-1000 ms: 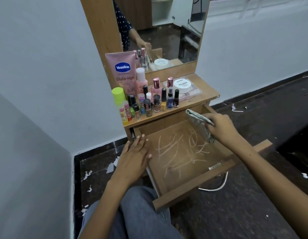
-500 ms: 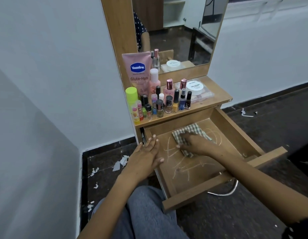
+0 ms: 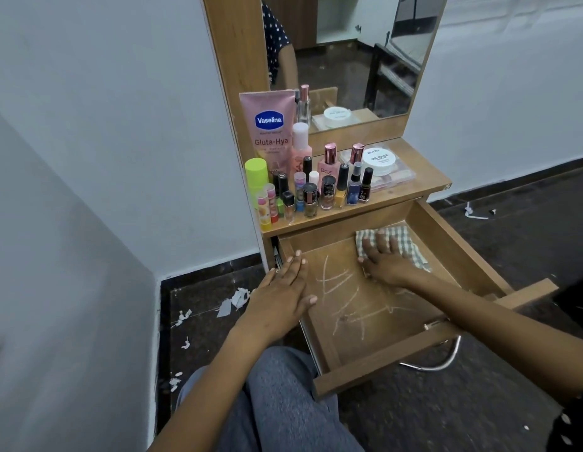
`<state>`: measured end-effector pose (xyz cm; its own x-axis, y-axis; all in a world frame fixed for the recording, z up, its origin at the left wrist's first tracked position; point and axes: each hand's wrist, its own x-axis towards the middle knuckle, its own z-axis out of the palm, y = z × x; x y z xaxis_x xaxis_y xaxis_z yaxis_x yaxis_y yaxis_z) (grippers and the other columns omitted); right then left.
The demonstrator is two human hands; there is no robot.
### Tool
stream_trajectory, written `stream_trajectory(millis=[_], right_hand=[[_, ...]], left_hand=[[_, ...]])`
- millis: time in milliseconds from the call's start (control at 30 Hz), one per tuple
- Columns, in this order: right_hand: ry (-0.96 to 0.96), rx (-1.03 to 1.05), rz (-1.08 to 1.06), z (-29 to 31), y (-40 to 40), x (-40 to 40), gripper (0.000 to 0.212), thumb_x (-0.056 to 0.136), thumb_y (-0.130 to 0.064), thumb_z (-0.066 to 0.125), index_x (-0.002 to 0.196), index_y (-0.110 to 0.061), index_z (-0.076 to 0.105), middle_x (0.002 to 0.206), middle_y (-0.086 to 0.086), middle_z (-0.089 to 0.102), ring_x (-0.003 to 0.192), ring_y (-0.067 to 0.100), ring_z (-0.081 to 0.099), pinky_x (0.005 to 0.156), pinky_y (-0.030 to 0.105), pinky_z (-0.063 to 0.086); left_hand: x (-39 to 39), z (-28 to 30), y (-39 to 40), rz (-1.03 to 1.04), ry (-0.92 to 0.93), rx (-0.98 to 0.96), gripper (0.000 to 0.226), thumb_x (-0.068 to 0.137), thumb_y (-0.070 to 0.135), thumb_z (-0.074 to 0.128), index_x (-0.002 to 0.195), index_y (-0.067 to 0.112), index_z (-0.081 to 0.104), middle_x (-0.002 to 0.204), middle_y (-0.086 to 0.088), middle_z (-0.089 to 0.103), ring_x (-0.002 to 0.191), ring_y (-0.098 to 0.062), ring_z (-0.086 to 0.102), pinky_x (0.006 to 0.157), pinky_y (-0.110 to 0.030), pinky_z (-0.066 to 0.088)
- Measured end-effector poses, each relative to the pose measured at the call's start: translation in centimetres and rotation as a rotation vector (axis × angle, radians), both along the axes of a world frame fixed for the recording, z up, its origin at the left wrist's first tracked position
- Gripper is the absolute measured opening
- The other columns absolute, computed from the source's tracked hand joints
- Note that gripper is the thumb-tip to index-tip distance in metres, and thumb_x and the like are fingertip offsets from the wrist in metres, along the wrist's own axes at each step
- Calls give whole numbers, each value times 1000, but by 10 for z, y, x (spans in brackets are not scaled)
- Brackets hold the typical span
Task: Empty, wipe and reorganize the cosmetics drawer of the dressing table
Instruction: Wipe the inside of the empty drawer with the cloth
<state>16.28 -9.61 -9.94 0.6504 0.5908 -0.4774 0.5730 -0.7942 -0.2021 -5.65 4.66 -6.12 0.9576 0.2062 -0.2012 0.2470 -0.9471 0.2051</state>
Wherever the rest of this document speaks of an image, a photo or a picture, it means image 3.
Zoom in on person's left hand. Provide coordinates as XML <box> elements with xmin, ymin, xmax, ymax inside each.
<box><xmin>234</xmin><ymin>250</ymin><xmax>318</xmax><ymax>347</ymax></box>

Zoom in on person's right hand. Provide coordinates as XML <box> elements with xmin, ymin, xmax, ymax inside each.
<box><xmin>357</xmin><ymin>232</ymin><xmax>426</xmax><ymax>290</ymax></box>

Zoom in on green checked cloth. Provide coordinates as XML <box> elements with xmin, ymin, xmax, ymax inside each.
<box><xmin>355</xmin><ymin>224</ymin><xmax>431</xmax><ymax>272</ymax></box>

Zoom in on wooden drawer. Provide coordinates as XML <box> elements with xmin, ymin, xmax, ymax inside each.
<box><xmin>271</xmin><ymin>197</ymin><xmax>559</xmax><ymax>399</ymax></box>

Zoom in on maroon nail polish bottle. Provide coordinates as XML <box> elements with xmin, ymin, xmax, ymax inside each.
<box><xmin>358</xmin><ymin>167</ymin><xmax>375</xmax><ymax>203</ymax></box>

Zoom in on blue nail polish bottle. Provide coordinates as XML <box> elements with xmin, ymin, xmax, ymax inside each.
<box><xmin>346</xmin><ymin>162</ymin><xmax>363</xmax><ymax>205</ymax></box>

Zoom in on clear box of mini bottles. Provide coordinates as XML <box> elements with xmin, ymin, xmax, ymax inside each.
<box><xmin>338</xmin><ymin>145</ymin><xmax>416</xmax><ymax>193</ymax></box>

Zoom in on yellow nail polish bottle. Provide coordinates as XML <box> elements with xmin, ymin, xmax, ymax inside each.
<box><xmin>335</xmin><ymin>163</ymin><xmax>350</xmax><ymax>208</ymax></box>

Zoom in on yellow lip balm stick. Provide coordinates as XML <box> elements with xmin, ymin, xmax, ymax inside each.
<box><xmin>255</xmin><ymin>190</ymin><xmax>273</xmax><ymax>231</ymax></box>

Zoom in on nude nail polish bottle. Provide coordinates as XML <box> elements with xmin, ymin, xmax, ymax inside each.
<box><xmin>319</xmin><ymin>175</ymin><xmax>338</xmax><ymax>211</ymax></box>

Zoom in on glitter capped nail polish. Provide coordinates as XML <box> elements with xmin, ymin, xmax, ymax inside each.
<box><xmin>302</xmin><ymin>182</ymin><xmax>320</xmax><ymax>218</ymax></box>

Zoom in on white round jar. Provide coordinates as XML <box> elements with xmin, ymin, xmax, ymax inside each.
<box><xmin>359</xmin><ymin>146</ymin><xmax>397</xmax><ymax>177</ymax></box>

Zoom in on pink perfume bottle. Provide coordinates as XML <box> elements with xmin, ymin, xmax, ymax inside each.
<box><xmin>318</xmin><ymin>143</ymin><xmax>342</xmax><ymax>193</ymax></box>

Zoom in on clear perfume bottle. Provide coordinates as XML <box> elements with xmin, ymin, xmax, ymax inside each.
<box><xmin>350</xmin><ymin>143</ymin><xmax>366</xmax><ymax>184</ymax></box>

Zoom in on green cylindrical stick container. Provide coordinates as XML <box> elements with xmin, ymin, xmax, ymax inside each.
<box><xmin>244</xmin><ymin>158</ymin><xmax>270</xmax><ymax>203</ymax></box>

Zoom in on pink bottle with white cap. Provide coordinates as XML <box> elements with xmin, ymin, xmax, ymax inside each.
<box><xmin>291</xmin><ymin>122</ymin><xmax>313</xmax><ymax>182</ymax></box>

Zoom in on pink Vaseline lotion tube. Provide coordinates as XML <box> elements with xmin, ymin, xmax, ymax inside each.
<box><xmin>238</xmin><ymin>89</ymin><xmax>297</xmax><ymax>182</ymax></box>

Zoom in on person's left forearm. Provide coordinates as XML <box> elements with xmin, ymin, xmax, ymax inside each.
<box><xmin>148</xmin><ymin>324</ymin><xmax>273</xmax><ymax>452</ymax></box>

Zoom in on person's right forearm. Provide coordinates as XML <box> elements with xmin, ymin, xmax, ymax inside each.
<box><xmin>404</xmin><ymin>270</ymin><xmax>583</xmax><ymax>401</ymax></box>

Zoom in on person's grey jeans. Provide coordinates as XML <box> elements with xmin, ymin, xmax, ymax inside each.
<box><xmin>176</xmin><ymin>345</ymin><xmax>366</xmax><ymax>452</ymax></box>

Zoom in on torn white paper pile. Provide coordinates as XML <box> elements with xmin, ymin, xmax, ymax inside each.
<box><xmin>216</xmin><ymin>286</ymin><xmax>254</xmax><ymax>318</ymax></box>

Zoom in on dressing table mirror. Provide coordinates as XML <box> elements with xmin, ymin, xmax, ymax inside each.
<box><xmin>261</xmin><ymin>0</ymin><xmax>448</xmax><ymax>135</ymax></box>

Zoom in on navy dotted sleeve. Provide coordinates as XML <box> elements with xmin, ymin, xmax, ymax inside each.
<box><xmin>545</xmin><ymin>390</ymin><xmax>583</xmax><ymax>452</ymax></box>

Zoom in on wooden dressing table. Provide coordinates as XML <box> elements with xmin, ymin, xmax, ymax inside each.
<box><xmin>202</xmin><ymin>0</ymin><xmax>452</xmax><ymax>278</ymax></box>

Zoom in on white barred window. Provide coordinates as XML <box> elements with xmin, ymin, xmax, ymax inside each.
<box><xmin>453</xmin><ymin>0</ymin><xmax>583</xmax><ymax>19</ymax></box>

